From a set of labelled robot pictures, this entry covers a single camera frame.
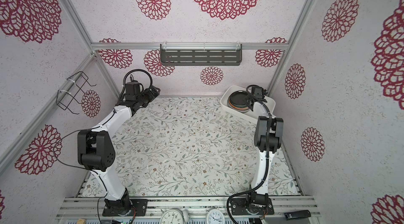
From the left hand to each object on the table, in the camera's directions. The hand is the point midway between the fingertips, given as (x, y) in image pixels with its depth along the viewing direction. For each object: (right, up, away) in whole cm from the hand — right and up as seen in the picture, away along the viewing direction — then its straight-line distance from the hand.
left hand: (155, 95), depth 94 cm
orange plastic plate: (+52, -7, +13) cm, 54 cm away
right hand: (+60, 0, +12) cm, 61 cm away
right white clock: (+33, -56, -25) cm, 70 cm away
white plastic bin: (+59, -12, +10) cm, 61 cm away
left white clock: (+15, -56, -25) cm, 63 cm away
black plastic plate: (+53, -1, +17) cm, 55 cm away
